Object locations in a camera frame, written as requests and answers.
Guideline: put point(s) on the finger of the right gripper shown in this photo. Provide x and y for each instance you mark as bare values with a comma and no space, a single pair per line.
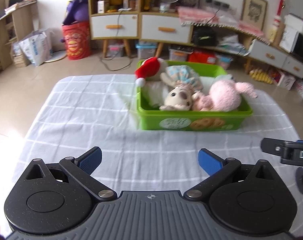
274,147

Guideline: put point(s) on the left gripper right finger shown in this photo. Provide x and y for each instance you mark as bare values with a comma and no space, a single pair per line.
219,171

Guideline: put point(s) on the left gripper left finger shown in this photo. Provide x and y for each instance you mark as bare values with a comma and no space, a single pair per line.
79,170

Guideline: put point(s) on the pink plush toy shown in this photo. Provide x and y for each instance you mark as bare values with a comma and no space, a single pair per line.
223,96

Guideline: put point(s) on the doll with checked dress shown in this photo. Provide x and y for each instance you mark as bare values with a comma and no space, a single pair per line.
185,82

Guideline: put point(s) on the santa hat plush toy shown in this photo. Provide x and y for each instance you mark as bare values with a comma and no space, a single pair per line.
150,70

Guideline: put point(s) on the grey checked tablecloth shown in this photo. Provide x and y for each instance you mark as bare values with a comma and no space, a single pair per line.
100,110

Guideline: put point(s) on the yellow egg tray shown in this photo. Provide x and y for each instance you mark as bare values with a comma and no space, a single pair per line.
260,76

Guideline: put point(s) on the green plastic bin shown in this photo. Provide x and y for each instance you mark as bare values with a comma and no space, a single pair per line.
152,118

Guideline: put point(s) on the long wooden tv stand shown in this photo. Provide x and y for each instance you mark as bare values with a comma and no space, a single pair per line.
261,50

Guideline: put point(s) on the white crumpled cloth left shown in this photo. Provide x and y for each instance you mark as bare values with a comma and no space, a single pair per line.
155,93

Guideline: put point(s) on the red cardboard box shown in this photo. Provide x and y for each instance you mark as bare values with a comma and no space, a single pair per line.
202,56

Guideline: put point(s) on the white paper bag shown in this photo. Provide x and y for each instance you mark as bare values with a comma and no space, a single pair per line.
36,46

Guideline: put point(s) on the black bag on shelf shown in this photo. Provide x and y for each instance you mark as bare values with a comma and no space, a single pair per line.
204,36

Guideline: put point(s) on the red printed bucket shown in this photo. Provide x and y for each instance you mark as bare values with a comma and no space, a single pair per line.
77,39

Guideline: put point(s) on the clear storage box blue lid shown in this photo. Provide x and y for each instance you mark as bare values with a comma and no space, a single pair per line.
145,50

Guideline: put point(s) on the pink table runner cloth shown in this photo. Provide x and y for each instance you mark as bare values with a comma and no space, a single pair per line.
216,18

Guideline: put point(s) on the purple plush toy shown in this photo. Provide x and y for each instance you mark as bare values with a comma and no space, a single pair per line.
77,11

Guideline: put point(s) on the wooden desk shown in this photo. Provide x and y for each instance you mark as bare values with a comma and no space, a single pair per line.
16,22

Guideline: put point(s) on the wooden shelf cabinet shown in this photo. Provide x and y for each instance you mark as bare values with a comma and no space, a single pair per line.
138,24

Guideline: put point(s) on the cartoon girl picture frame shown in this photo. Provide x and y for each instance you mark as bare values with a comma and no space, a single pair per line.
254,13

